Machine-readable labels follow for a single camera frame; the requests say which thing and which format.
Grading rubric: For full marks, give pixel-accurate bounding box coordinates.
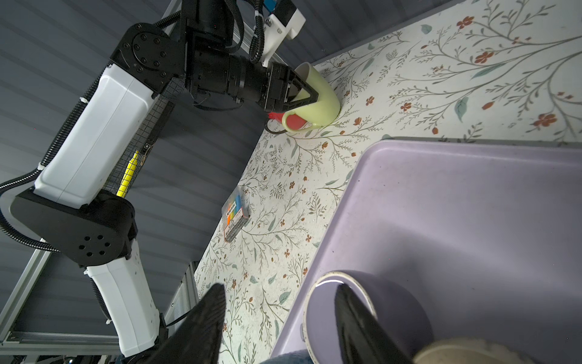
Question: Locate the colourful marker pack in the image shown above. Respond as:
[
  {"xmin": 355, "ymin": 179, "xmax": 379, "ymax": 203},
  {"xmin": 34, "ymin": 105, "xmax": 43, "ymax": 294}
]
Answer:
[{"xmin": 221, "ymin": 185, "xmax": 250, "ymax": 243}]

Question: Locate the yellow marker in basket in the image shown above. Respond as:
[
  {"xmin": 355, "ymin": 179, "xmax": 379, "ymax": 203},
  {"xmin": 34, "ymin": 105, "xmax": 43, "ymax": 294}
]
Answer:
[{"xmin": 116, "ymin": 151, "xmax": 139, "ymax": 198}]

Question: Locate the blue mug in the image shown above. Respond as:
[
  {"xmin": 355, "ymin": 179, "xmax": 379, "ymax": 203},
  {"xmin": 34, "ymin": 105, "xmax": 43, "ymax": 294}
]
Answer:
[{"xmin": 261, "ymin": 350, "xmax": 314, "ymax": 364}]

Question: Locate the red mug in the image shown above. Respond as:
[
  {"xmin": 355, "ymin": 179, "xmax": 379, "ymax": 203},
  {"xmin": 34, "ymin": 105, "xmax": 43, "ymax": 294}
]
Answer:
[{"xmin": 268, "ymin": 112, "xmax": 307, "ymax": 130}]

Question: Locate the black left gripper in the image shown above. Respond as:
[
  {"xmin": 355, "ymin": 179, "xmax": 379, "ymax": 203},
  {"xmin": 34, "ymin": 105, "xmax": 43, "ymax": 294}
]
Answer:
[{"xmin": 265, "ymin": 62, "xmax": 319, "ymax": 112}]

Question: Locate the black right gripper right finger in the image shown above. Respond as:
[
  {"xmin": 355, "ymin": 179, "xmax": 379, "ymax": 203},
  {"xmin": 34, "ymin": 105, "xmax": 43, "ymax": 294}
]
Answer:
[{"xmin": 334, "ymin": 284, "xmax": 412, "ymax": 364}]

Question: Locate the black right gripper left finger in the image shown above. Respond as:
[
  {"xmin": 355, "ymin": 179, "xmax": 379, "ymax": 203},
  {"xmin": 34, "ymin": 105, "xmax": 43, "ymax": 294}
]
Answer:
[{"xmin": 154, "ymin": 284, "xmax": 226, "ymax": 363}]

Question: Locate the beige ceramic teapot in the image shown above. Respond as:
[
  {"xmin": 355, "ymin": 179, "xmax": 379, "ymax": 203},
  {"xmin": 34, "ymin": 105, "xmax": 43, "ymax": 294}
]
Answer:
[{"xmin": 413, "ymin": 338, "xmax": 536, "ymax": 364}]

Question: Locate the purple mug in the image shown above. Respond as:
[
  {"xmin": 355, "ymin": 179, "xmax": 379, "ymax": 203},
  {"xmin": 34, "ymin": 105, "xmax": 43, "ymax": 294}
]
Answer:
[{"xmin": 303, "ymin": 270, "xmax": 433, "ymax": 363}]

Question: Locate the light green mug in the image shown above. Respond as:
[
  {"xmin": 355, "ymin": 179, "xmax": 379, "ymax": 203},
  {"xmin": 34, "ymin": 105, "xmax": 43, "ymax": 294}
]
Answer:
[{"xmin": 281, "ymin": 62, "xmax": 341, "ymax": 133}]

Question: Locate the lavender plastic tray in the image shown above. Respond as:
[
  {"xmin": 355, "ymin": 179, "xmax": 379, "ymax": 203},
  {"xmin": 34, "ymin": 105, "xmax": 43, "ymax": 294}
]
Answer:
[{"xmin": 273, "ymin": 140, "xmax": 581, "ymax": 363}]

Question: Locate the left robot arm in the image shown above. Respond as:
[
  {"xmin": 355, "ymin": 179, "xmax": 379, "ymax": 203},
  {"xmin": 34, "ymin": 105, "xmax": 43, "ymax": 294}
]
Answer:
[{"xmin": 1, "ymin": 1, "xmax": 322, "ymax": 363}]

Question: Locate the black wire basket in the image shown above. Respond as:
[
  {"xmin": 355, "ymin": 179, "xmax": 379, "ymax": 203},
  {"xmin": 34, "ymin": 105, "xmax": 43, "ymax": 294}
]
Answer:
[{"xmin": 103, "ymin": 78, "xmax": 183, "ymax": 194}]

